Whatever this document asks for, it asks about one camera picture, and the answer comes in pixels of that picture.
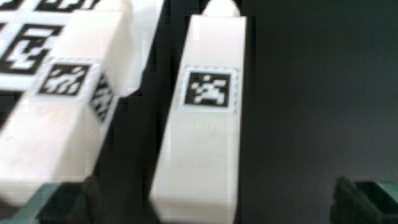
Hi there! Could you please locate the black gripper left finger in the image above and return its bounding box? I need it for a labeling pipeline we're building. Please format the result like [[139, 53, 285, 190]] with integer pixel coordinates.
[[16, 176, 105, 224]]

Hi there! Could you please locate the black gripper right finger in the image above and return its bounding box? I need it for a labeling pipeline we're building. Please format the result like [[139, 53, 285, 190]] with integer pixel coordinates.
[[331, 177, 398, 224]]

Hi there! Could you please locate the white desk leg tagged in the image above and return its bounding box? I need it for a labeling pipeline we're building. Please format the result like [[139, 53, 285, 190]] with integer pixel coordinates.
[[150, 0, 247, 224]]

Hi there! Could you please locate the fiducial marker sheet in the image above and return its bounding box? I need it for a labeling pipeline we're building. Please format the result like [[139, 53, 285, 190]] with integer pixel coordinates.
[[0, 0, 102, 91]]

